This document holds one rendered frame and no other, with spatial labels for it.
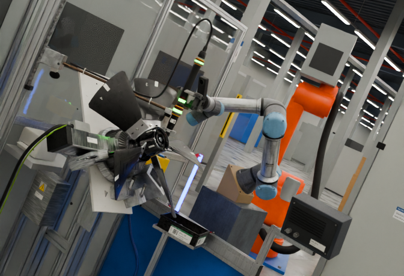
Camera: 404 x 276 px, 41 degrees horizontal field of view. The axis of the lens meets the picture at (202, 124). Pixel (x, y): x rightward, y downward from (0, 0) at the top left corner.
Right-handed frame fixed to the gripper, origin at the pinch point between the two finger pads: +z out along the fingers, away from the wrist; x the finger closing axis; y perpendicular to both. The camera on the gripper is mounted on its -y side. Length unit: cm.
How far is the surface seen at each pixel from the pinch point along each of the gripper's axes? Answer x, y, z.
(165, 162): 21, 41, -40
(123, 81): 10.5, 7.7, 26.6
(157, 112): 7.7, 15.0, 0.0
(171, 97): 10.9, 6.5, -8.7
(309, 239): -72, 37, -36
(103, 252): 33, 103, -39
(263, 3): 366, -184, -584
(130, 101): 6.5, 14.3, 21.7
